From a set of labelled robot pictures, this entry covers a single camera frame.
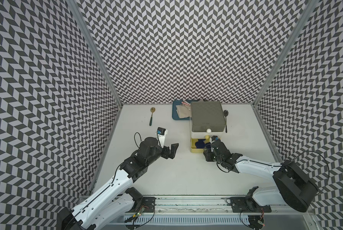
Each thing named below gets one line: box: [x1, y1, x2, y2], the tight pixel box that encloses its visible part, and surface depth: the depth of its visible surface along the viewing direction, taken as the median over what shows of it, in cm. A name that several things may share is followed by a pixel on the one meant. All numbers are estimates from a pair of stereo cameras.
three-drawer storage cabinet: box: [189, 101, 227, 153], surface depth 90 cm
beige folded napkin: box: [175, 103, 192, 119], surface depth 114 cm
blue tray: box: [171, 100, 192, 121], surface depth 117 cm
